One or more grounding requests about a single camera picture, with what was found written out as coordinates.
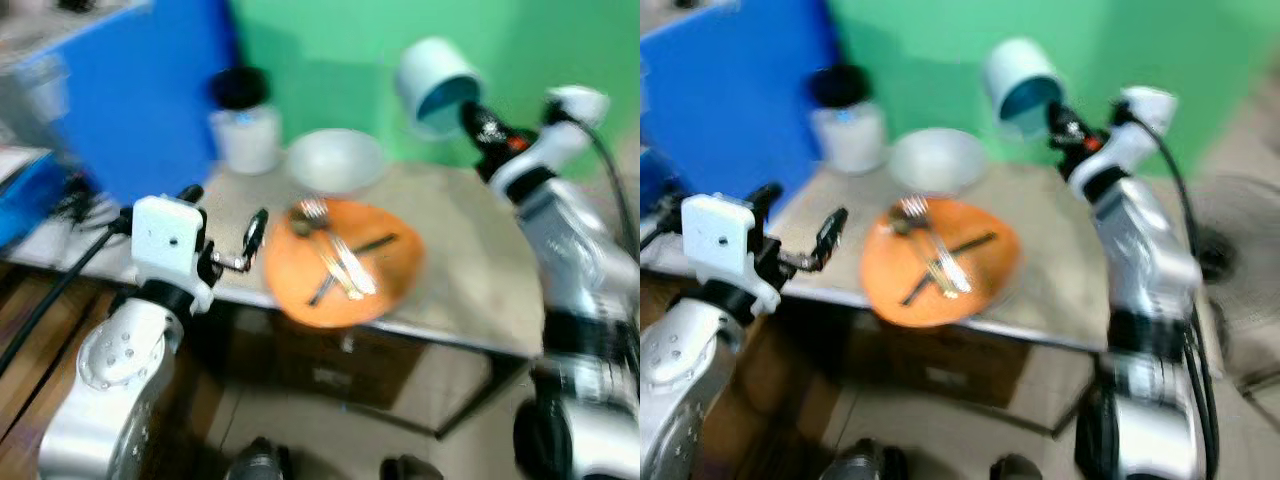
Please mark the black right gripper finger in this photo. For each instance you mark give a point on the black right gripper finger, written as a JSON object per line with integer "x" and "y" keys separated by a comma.
{"x": 1056, "y": 117}
{"x": 472, "y": 118}

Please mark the white cup with blue inside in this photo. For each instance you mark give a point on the white cup with blue inside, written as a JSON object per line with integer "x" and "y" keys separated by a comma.
{"x": 432, "y": 75}
{"x": 1018, "y": 72}

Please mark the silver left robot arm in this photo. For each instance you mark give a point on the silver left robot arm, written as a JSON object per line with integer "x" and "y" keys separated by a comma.
{"x": 685, "y": 370}
{"x": 115, "y": 365}

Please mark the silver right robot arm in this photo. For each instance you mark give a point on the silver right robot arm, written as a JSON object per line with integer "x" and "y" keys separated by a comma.
{"x": 575, "y": 260}
{"x": 1155, "y": 270}

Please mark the silver spoon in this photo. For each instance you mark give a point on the silver spoon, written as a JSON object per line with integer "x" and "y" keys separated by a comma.
{"x": 303, "y": 227}
{"x": 902, "y": 227}

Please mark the white jar with black lid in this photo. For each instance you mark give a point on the white jar with black lid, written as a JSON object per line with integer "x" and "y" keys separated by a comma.
{"x": 245, "y": 135}
{"x": 848, "y": 135}

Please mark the silver fork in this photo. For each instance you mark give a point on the silver fork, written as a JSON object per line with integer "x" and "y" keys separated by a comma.
{"x": 935, "y": 250}
{"x": 338, "y": 252}

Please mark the blue board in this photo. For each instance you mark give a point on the blue board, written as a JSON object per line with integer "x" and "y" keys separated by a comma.
{"x": 735, "y": 95}
{"x": 140, "y": 95}

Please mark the white bowl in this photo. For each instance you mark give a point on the white bowl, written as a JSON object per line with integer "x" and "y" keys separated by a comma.
{"x": 335, "y": 160}
{"x": 935, "y": 160}

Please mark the black chopstick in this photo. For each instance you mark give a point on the black chopstick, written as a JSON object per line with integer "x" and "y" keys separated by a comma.
{"x": 975, "y": 243}
{"x": 378, "y": 243}

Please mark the orange plate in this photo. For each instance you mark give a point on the orange plate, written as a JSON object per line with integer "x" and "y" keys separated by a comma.
{"x": 985, "y": 270}
{"x": 385, "y": 275}

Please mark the grey table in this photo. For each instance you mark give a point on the grey table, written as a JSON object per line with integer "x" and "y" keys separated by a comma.
{"x": 1055, "y": 280}
{"x": 470, "y": 290}

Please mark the brown cardboard box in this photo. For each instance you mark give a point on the brown cardboard box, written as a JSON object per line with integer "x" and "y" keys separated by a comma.
{"x": 330, "y": 365}
{"x": 930, "y": 370}

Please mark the green backdrop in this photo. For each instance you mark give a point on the green backdrop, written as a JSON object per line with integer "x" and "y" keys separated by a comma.
{"x": 330, "y": 60}
{"x": 920, "y": 50}

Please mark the blue box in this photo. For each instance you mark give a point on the blue box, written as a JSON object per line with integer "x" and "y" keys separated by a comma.
{"x": 25, "y": 200}

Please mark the black round stand base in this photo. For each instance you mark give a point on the black round stand base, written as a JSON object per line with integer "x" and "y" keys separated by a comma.
{"x": 1213, "y": 250}

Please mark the dark left robot foot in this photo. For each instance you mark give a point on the dark left robot foot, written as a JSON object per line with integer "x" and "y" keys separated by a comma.
{"x": 258, "y": 462}
{"x": 862, "y": 463}

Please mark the dark robot foot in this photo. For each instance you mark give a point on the dark robot foot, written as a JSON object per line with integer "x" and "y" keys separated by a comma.
{"x": 1016, "y": 469}
{"x": 862, "y": 463}
{"x": 412, "y": 469}
{"x": 258, "y": 462}

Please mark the dark right robot foot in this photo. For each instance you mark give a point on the dark right robot foot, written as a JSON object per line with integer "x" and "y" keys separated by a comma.
{"x": 412, "y": 469}
{"x": 1016, "y": 469}

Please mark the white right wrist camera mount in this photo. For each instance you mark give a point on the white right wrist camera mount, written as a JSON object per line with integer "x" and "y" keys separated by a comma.
{"x": 1125, "y": 145}
{"x": 550, "y": 145}

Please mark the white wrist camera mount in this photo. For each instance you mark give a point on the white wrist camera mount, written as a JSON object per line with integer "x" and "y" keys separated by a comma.
{"x": 550, "y": 145}
{"x": 1125, "y": 145}
{"x": 718, "y": 240}
{"x": 165, "y": 240}

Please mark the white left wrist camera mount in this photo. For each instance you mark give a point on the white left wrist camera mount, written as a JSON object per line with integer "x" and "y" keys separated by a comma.
{"x": 165, "y": 240}
{"x": 718, "y": 240}

